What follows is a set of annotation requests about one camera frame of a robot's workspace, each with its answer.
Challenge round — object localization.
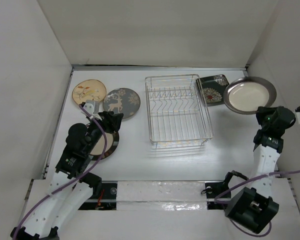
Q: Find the beige bird pattern plate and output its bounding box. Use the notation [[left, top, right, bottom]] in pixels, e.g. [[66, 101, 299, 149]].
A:
[[72, 79, 107, 105]]

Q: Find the wire dish rack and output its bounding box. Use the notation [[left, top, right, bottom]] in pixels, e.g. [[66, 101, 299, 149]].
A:
[[145, 73, 214, 149]]

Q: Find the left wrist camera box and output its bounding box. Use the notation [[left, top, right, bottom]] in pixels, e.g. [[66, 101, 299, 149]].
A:
[[81, 100, 100, 115]]

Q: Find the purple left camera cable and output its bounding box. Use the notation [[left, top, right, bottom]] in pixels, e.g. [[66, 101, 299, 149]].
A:
[[13, 104, 108, 240]]

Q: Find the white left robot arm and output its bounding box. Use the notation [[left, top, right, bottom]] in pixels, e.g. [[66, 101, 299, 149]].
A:
[[10, 111, 123, 240]]

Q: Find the black square floral plate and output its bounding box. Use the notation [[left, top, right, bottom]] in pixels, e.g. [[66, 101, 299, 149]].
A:
[[196, 74, 229, 105]]

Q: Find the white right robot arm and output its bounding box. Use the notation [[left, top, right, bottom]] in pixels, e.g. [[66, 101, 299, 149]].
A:
[[225, 106, 296, 234]]

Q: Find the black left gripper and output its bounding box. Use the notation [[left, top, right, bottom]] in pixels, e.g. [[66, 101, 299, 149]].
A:
[[84, 110, 123, 154]]

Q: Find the grey reindeer plate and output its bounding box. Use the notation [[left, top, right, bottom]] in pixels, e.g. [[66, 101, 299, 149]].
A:
[[102, 88, 141, 119]]

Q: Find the striped rim cream plate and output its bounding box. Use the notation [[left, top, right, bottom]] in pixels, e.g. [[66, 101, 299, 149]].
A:
[[90, 132, 120, 161]]

